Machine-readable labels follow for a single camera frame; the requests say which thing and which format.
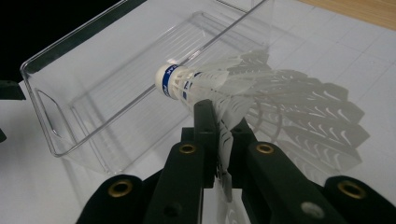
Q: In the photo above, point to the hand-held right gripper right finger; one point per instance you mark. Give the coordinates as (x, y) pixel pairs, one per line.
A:
(241, 140)

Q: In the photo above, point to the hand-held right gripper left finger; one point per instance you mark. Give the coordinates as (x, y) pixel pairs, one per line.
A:
(207, 133)

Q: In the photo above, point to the white shuttlecock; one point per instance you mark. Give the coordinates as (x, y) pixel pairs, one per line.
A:
(163, 81)
(249, 62)
(224, 155)

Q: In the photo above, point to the clear plastic container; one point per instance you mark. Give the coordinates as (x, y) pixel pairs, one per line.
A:
(93, 77)

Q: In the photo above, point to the white table cover board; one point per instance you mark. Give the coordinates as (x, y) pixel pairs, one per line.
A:
(342, 46)

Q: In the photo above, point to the wooden table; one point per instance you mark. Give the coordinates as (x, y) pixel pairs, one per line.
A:
(367, 12)

